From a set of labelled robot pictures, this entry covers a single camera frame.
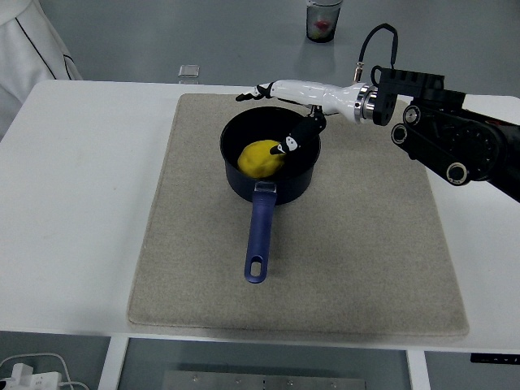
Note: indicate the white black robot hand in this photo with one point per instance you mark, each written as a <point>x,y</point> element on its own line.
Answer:
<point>317,94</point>

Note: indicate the yellow potato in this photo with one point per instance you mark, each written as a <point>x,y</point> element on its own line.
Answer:
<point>256,160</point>

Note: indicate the dark transparent cup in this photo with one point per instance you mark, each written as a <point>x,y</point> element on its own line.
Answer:
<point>323,24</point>

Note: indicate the small clear square block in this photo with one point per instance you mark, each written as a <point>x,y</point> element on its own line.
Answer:
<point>189,71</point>

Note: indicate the beige fabric mat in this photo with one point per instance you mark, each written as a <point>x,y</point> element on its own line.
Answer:
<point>345,264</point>

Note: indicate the grey metal plate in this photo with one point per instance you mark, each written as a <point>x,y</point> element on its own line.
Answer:
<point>264,382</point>

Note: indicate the black table control panel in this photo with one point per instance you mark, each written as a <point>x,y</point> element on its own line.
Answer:
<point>495,358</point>

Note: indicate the white power strip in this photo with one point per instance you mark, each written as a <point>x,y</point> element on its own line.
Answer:
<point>28,380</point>

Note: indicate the white table frame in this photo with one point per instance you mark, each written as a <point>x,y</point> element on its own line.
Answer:
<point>110,365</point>

